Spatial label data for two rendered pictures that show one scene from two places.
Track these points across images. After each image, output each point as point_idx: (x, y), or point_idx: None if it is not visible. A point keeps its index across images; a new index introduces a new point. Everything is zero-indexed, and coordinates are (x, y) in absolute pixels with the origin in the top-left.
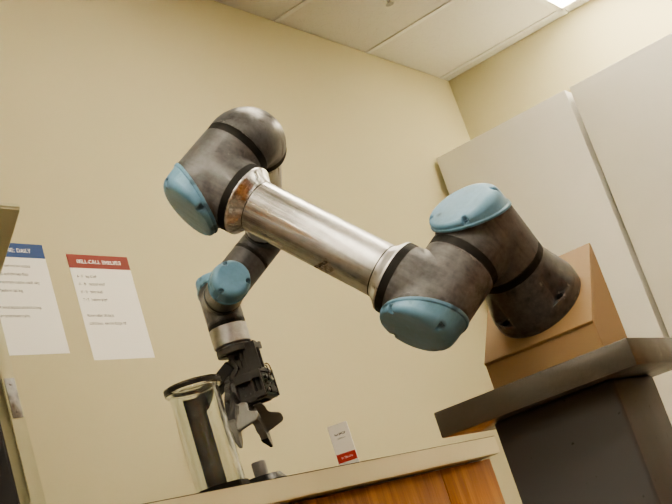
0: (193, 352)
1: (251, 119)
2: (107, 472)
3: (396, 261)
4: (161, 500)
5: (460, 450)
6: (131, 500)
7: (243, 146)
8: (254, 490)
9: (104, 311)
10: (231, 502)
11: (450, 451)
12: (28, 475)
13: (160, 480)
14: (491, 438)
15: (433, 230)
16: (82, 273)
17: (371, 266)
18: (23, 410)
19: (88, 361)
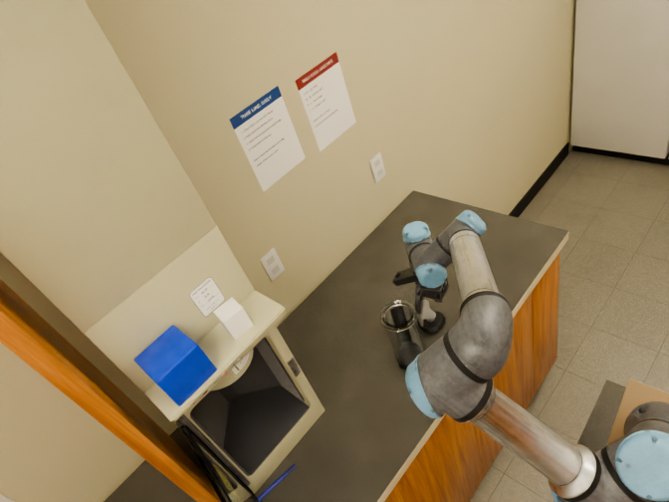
0: (379, 100)
1: (492, 366)
2: (332, 216)
3: (579, 498)
4: (389, 483)
5: (547, 265)
6: (344, 222)
7: (479, 384)
8: (435, 422)
9: (324, 110)
10: (423, 442)
11: (542, 272)
12: (308, 394)
13: (359, 199)
14: (566, 235)
15: (617, 472)
16: (307, 89)
17: (558, 483)
18: (283, 214)
19: (317, 154)
